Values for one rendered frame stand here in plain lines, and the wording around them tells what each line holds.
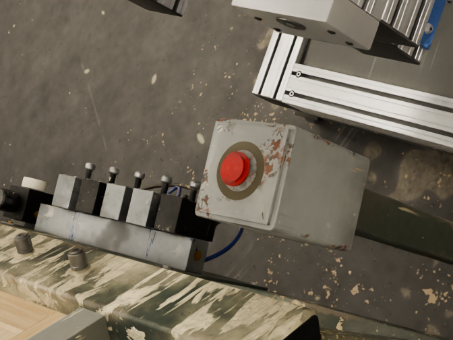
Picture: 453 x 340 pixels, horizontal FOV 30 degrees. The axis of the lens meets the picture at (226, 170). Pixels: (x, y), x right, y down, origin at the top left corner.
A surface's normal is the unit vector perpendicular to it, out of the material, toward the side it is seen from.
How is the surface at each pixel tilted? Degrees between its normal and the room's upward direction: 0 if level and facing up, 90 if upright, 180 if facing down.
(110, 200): 0
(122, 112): 0
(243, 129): 0
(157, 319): 57
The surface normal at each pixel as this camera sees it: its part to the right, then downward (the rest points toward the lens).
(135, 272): -0.15, -0.93
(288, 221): 0.75, 0.11
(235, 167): -0.62, -0.22
